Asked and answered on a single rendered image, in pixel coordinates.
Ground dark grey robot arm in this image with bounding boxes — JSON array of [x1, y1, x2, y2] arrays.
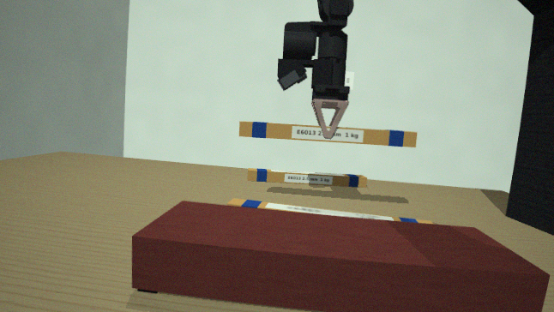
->
[[277, 0, 354, 91]]

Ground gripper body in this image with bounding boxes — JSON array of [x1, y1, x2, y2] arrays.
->
[[312, 58, 350, 101]]

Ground tan pack of welding electrodes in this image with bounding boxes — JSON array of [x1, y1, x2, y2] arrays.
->
[[247, 168, 367, 188], [239, 121, 418, 147]]

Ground tan cardboard pack with blue bands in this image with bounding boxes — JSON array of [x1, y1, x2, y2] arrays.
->
[[227, 198, 433, 224]]

